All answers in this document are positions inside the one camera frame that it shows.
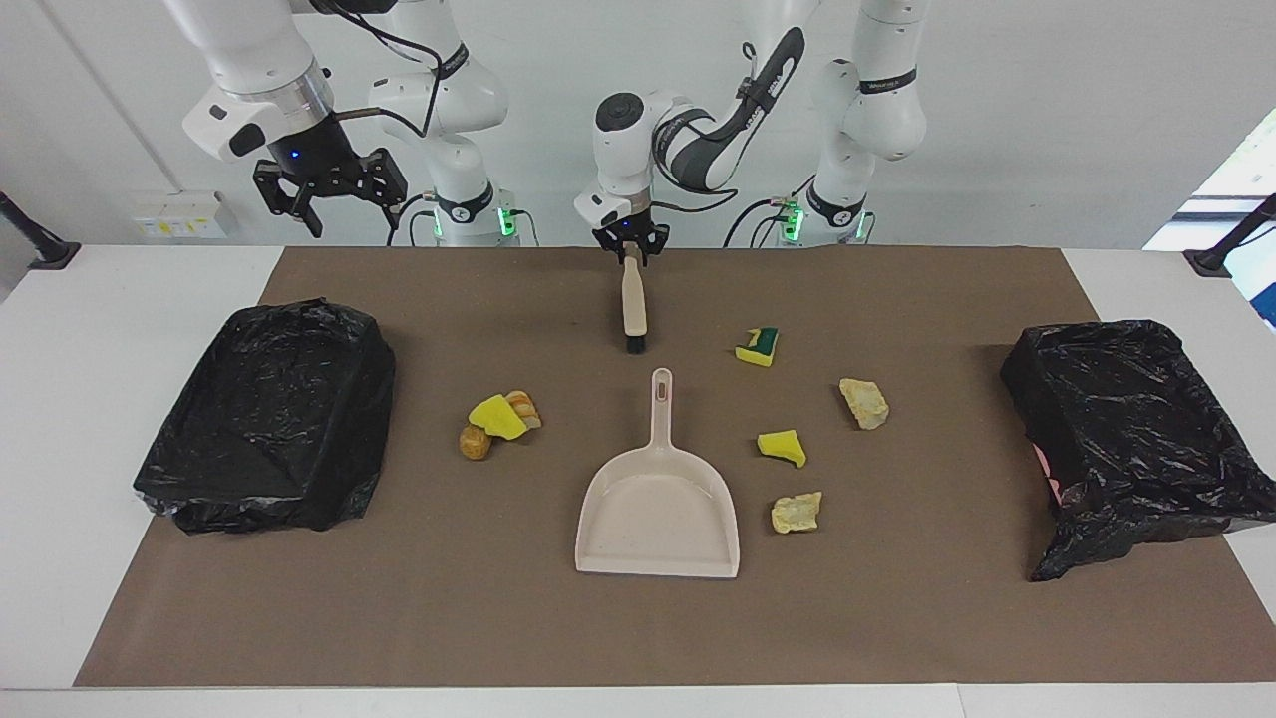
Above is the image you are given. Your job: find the black clamp stand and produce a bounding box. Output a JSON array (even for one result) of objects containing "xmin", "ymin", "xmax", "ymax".
[
  {"xmin": 1183, "ymin": 192, "xmax": 1276, "ymax": 278},
  {"xmin": 0, "ymin": 189, "xmax": 81, "ymax": 270}
]

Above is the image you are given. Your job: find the yellow sponge wedge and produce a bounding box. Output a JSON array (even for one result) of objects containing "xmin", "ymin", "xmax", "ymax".
[{"xmin": 757, "ymin": 429, "xmax": 807, "ymax": 469}]

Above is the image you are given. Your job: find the black bag lined pink bin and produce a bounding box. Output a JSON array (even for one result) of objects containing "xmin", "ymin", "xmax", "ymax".
[{"xmin": 1000, "ymin": 319, "xmax": 1276, "ymax": 582}]

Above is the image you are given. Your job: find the large yellow sponge piece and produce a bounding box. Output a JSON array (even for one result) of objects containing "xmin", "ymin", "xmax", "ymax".
[{"xmin": 468, "ymin": 394, "xmax": 528, "ymax": 441}]

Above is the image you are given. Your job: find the brown table mat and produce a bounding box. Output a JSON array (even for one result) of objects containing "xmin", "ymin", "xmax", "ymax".
[{"xmin": 73, "ymin": 245, "xmax": 1276, "ymax": 689}]

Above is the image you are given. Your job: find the crusty bread chunk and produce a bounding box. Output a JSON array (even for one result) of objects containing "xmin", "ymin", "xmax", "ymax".
[
  {"xmin": 838, "ymin": 377, "xmax": 890, "ymax": 432},
  {"xmin": 771, "ymin": 491, "xmax": 824, "ymax": 535}
]

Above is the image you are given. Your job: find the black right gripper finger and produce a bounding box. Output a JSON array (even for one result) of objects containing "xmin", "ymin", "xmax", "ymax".
[
  {"xmin": 364, "ymin": 148, "xmax": 410, "ymax": 232},
  {"xmin": 254, "ymin": 160, "xmax": 325, "ymax": 238}
]

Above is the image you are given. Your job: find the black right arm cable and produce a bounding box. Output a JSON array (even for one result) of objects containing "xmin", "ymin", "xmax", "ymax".
[{"xmin": 319, "ymin": 0, "xmax": 445, "ymax": 141}]

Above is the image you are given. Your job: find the white wall socket box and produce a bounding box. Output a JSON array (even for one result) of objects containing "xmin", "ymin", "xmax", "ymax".
[{"xmin": 130, "ymin": 191, "xmax": 228, "ymax": 240}]

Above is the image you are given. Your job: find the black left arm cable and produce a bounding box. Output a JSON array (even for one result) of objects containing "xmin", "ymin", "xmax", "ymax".
[{"xmin": 648, "ymin": 40, "xmax": 759, "ymax": 215}]

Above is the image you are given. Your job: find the beige plastic dustpan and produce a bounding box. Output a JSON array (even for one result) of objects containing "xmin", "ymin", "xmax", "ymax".
[{"xmin": 574, "ymin": 367, "xmax": 741, "ymax": 579}]

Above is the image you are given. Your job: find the bright window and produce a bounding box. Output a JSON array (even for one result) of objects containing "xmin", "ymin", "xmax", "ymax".
[{"xmin": 1141, "ymin": 110, "xmax": 1276, "ymax": 330}]

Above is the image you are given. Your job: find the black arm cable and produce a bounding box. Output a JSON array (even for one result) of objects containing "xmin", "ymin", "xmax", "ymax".
[
  {"xmin": 319, "ymin": 0, "xmax": 445, "ymax": 141},
  {"xmin": 648, "ymin": 40, "xmax": 759, "ymax": 215}
]

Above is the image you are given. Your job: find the yellow sponge with green pad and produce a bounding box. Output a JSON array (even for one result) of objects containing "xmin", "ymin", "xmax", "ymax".
[{"xmin": 735, "ymin": 326, "xmax": 780, "ymax": 368}]

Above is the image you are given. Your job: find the beige hand brush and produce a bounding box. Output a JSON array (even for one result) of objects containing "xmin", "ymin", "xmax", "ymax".
[{"xmin": 620, "ymin": 254, "xmax": 651, "ymax": 355}]

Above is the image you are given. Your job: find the black base power cable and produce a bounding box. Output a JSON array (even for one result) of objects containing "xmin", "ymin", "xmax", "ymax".
[
  {"xmin": 387, "ymin": 192, "xmax": 440, "ymax": 247},
  {"xmin": 723, "ymin": 175, "xmax": 810, "ymax": 247}
]

